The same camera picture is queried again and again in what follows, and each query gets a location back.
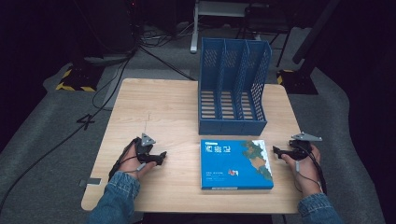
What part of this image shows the white metal desk frame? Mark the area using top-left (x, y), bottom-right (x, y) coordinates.
top-left (190, 0), bottom-right (270, 54)

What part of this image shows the black yellow striped stand base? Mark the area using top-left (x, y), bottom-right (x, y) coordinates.
top-left (55, 63), bottom-right (106, 93)
top-left (276, 68), bottom-right (319, 95)

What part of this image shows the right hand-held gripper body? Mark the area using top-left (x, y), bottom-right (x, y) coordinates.
top-left (281, 132), bottom-right (323, 161)

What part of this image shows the person's right hand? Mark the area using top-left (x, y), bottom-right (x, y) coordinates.
top-left (280, 144), bottom-right (322, 198)

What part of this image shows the black chair frame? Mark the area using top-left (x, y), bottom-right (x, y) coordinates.
top-left (236, 3), bottom-right (295, 68)

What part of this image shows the black tape floor mark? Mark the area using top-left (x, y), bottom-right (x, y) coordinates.
top-left (76, 113), bottom-right (96, 132)

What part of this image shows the black slanted stand pole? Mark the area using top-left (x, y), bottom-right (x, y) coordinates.
top-left (291, 0), bottom-right (342, 65)

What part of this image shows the long black floor cable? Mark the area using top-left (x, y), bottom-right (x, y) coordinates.
top-left (0, 46), bottom-right (200, 216)

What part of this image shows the person's left hand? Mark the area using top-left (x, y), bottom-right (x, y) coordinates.
top-left (118, 142), bottom-right (157, 181)

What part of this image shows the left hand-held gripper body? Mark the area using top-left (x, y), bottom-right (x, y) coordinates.
top-left (134, 133), bottom-right (161, 165)

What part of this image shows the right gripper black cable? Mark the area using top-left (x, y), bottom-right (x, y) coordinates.
top-left (303, 143), bottom-right (328, 196)

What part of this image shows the grey tape piece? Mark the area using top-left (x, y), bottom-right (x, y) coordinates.
top-left (78, 177), bottom-right (103, 188)

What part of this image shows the dark equipment cabinet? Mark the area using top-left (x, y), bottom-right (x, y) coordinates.
top-left (73, 0), bottom-right (139, 66)

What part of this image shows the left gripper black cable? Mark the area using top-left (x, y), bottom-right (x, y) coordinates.
top-left (107, 137), bottom-right (139, 182)

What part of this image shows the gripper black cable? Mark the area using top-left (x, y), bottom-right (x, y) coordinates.
top-left (303, 143), bottom-right (328, 196)
top-left (107, 137), bottom-right (139, 182)

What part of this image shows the blue book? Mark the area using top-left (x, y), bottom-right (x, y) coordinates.
top-left (199, 138), bottom-right (275, 190)

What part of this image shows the blue plastic file rack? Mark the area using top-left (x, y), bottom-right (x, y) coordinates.
top-left (197, 36), bottom-right (273, 136)

